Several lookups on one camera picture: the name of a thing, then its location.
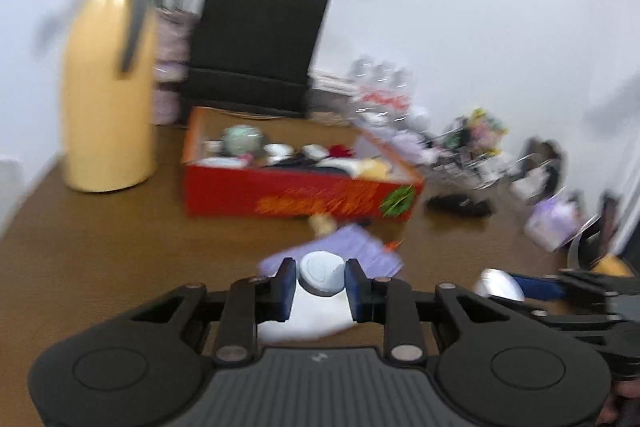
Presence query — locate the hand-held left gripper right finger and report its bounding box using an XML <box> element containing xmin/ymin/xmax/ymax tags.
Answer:
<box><xmin>345</xmin><ymin>258</ymin><xmax>506</xmax><ymax>363</ymax></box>

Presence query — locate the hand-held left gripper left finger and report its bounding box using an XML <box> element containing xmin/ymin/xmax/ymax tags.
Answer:
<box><xmin>131</xmin><ymin>258</ymin><xmax>297</xmax><ymax>365</ymax></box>

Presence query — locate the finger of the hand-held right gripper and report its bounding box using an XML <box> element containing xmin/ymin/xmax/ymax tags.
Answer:
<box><xmin>492</xmin><ymin>297</ymin><xmax>618</xmax><ymax>330</ymax></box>
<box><xmin>509</xmin><ymin>271</ymin><xmax>640</xmax><ymax>302</ymax></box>

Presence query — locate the white oval object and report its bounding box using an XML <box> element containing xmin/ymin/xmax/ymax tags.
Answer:
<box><xmin>474</xmin><ymin>268</ymin><xmax>526</xmax><ymax>304</ymax></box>

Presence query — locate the white round cap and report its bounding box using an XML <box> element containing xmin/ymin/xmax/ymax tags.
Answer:
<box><xmin>298</xmin><ymin>251</ymin><xmax>347</xmax><ymax>298</ymax></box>

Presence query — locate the red orange cardboard box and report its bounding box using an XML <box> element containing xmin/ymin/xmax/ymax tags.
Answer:
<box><xmin>181</xmin><ymin>106</ymin><xmax>426</xmax><ymax>222</ymax></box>

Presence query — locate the white bottle body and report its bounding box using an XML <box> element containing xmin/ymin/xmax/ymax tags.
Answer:
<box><xmin>259</xmin><ymin>279</ymin><xmax>353</xmax><ymax>342</ymax></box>

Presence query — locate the lilac cloth packet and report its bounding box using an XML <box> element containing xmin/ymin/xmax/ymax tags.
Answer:
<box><xmin>257</xmin><ymin>224</ymin><xmax>405</xmax><ymax>280</ymax></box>

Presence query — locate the lilac white packet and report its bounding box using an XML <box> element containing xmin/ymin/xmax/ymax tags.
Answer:
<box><xmin>524</xmin><ymin>197</ymin><xmax>583</xmax><ymax>253</ymax></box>

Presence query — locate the yellow round object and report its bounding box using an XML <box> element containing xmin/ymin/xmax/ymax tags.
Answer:
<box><xmin>590</xmin><ymin>254</ymin><xmax>636</xmax><ymax>278</ymax></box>

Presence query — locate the small beige item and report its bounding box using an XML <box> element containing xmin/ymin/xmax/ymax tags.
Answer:
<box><xmin>308</xmin><ymin>214</ymin><xmax>336</xmax><ymax>235</ymax></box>

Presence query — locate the black flat object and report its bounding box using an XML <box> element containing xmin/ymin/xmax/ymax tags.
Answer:
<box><xmin>425</xmin><ymin>193</ymin><xmax>493</xmax><ymax>219</ymax></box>

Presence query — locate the pale yellow soft item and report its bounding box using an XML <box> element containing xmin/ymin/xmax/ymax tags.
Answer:
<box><xmin>350</xmin><ymin>158</ymin><xmax>393</xmax><ymax>180</ymax></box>

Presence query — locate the green round jar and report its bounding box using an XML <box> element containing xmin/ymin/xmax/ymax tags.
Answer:
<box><xmin>222</xmin><ymin>125</ymin><xmax>264</xmax><ymax>155</ymax></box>

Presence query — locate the pack of water bottles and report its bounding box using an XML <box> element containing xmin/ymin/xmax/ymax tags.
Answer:
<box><xmin>350</xmin><ymin>54</ymin><xmax>416</xmax><ymax>118</ymax></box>

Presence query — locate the black paper bag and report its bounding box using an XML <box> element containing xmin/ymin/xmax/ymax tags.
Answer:
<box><xmin>179</xmin><ymin>0</ymin><xmax>333</xmax><ymax>120</ymax></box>

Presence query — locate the pink wrapped vase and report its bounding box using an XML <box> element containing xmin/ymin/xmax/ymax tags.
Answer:
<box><xmin>151</xmin><ymin>7</ymin><xmax>201</xmax><ymax>126</ymax></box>

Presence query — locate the yellow thermos jug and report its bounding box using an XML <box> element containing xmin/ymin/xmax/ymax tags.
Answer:
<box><xmin>59</xmin><ymin>0</ymin><xmax>163</xmax><ymax>194</ymax></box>

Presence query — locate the metal wire rack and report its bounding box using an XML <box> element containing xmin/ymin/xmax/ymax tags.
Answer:
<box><xmin>430</xmin><ymin>107</ymin><xmax>511</xmax><ymax>190</ymax></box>

